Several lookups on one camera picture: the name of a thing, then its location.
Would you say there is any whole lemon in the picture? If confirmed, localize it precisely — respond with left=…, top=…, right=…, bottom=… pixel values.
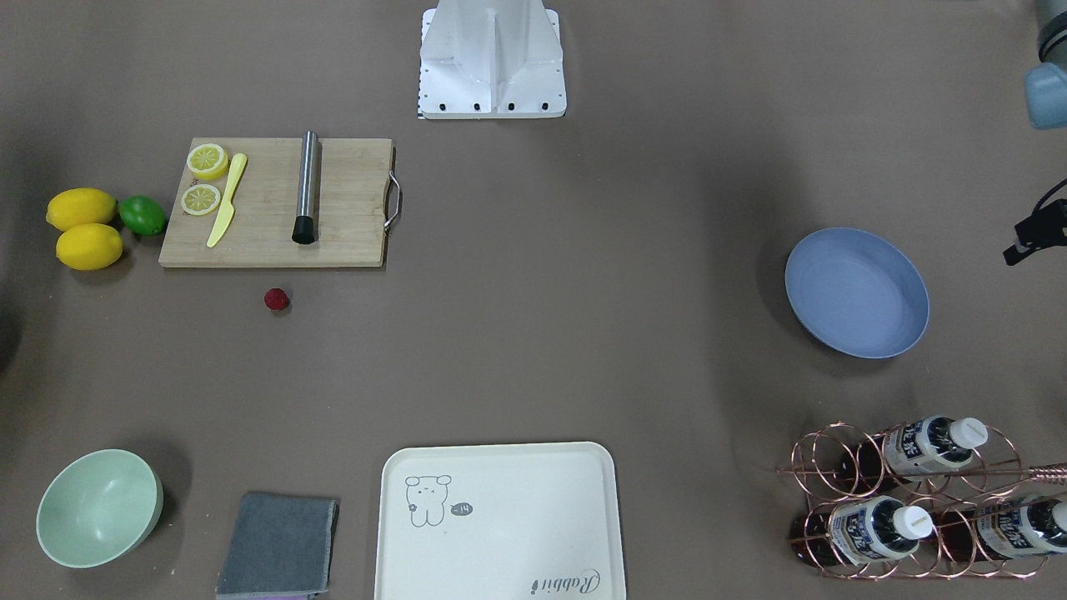
left=55, top=222, right=123, bottom=271
left=45, top=187, right=118, bottom=232

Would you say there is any lower whole lemon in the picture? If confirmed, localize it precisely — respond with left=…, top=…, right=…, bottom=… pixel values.
left=55, top=222, right=123, bottom=271

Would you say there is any edge drink bottle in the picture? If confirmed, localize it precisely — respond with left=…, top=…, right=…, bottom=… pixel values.
left=934, top=495, right=1066, bottom=563

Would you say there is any steel muddler black tip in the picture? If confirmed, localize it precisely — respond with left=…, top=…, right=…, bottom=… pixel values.
left=291, top=130, right=323, bottom=244

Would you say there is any top drink bottle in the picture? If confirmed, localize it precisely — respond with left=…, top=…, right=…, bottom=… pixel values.
left=842, top=415, right=989, bottom=493

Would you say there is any red strawberry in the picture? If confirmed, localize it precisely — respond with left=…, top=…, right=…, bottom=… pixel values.
left=262, top=287, right=291, bottom=312

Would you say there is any cream rabbit tray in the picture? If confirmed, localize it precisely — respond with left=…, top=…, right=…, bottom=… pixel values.
left=375, top=441, right=628, bottom=599

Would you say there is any copper wire bottle rack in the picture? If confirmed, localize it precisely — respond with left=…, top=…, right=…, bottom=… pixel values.
left=786, top=415, right=1064, bottom=580

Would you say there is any mint green bowl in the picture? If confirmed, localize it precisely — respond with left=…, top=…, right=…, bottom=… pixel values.
left=35, top=448, right=163, bottom=569

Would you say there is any green lime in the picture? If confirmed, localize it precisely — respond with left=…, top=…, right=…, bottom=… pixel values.
left=118, top=195, right=168, bottom=236

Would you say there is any upper whole lemon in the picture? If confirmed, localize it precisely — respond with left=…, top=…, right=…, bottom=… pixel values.
left=45, top=187, right=118, bottom=232

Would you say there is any lower lemon slice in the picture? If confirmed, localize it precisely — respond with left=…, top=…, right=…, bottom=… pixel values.
left=179, top=183, right=223, bottom=216

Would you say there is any middle drink bottle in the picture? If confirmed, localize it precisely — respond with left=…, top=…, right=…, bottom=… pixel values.
left=789, top=495, right=934, bottom=568

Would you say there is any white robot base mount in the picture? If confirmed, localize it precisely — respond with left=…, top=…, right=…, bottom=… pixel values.
left=417, top=1, right=568, bottom=119

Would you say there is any lemon slice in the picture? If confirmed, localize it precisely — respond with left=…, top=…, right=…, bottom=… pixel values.
left=186, top=142, right=230, bottom=181
left=179, top=183, right=223, bottom=216

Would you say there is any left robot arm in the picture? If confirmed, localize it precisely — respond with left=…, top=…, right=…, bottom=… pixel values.
left=1003, top=1, right=1066, bottom=266

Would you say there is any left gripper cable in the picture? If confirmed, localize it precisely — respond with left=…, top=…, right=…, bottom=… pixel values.
left=1032, top=177, right=1067, bottom=219

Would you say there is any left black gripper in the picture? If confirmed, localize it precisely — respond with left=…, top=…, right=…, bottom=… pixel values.
left=1003, top=200, right=1066, bottom=267

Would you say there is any grey folded cloth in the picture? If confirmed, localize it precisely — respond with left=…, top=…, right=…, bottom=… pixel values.
left=216, top=492, right=337, bottom=599

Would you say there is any wooden cutting board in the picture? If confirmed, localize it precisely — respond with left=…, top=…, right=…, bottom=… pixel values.
left=159, top=137, right=397, bottom=268

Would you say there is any blue plate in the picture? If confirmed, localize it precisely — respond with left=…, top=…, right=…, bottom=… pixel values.
left=784, top=227, right=930, bottom=360

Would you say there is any yellow plastic knife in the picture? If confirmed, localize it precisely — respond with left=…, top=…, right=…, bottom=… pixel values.
left=206, top=152, right=248, bottom=249

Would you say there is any upper lemon slice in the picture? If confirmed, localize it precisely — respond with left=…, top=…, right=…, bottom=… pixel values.
left=186, top=142, right=230, bottom=181

